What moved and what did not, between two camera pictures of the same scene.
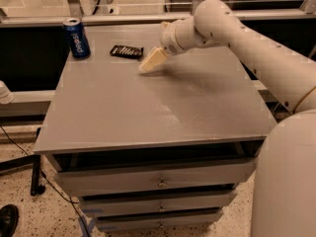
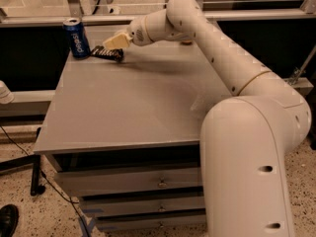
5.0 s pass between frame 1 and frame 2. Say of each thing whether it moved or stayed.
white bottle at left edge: stayed
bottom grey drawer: stayed
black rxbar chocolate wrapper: moved
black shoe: stayed
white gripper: moved
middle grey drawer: stayed
